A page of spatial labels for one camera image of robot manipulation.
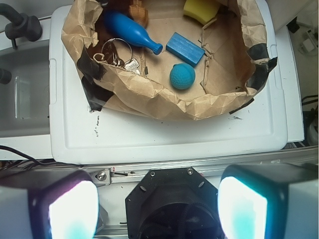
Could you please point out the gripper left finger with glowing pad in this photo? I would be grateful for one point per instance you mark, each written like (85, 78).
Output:
(48, 204)

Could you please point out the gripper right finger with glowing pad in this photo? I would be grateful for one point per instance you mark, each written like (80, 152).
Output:
(269, 201)

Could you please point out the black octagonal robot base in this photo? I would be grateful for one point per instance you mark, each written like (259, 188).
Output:
(174, 203)

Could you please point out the blue dimpled ball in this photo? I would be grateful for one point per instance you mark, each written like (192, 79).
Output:
(182, 76)

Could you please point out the white plastic bin lid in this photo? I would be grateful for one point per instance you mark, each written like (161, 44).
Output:
(81, 136)

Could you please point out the crumpled brown paper bag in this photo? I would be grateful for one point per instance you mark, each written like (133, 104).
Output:
(235, 66)

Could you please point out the blue rectangular block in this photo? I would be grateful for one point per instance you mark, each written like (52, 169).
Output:
(184, 49)

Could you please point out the black faucet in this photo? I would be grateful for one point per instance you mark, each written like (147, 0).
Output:
(21, 25)

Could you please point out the blue plastic bowling pin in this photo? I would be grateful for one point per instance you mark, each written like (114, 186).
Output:
(133, 33)

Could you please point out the yellow sponge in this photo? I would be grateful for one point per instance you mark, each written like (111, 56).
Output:
(201, 10)

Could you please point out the wooden ridged object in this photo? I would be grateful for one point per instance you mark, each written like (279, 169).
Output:
(138, 13)

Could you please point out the aluminium frame rail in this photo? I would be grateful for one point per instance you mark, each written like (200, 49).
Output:
(106, 174)

